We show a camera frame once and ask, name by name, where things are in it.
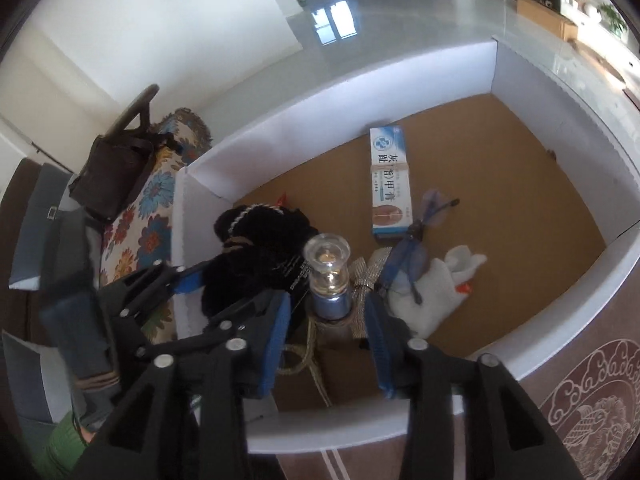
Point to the round floor rug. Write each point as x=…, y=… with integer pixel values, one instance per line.
x=597, y=60

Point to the brown patterned desktop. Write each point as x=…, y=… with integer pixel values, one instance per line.
x=575, y=320

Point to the black rhinestone hair scrunchie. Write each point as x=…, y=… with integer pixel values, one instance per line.
x=265, y=232

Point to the green potted plant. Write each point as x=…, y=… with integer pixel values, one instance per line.
x=612, y=17

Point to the small orange clip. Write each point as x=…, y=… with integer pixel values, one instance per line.
x=465, y=288

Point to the pale grey sock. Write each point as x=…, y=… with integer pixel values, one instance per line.
x=435, y=295

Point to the white cardboard box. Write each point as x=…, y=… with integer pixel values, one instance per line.
x=310, y=125

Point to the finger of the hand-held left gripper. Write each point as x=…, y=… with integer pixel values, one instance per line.
x=235, y=320
x=190, y=282

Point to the grey flat sheet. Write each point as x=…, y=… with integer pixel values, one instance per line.
x=42, y=225
x=30, y=375

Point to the blue white medicine box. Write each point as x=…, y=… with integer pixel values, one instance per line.
x=390, y=180

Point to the black printed box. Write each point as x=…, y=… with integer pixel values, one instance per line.
x=297, y=280

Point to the black white-stitched sock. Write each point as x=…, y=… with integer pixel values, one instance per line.
x=235, y=285

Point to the black bag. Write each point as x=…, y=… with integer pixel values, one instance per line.
x=112, y=175

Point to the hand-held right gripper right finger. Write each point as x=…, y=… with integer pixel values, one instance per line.
x=380, y=355

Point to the rhinestone ribbon bow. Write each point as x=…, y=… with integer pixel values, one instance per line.
x=365, y=280

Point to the glass bottle with twine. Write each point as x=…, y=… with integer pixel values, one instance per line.
x=327, y=280

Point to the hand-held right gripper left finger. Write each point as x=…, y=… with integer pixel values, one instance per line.
x=275, y=350

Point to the green trouser leg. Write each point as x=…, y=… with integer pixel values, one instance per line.
x=57, y=447

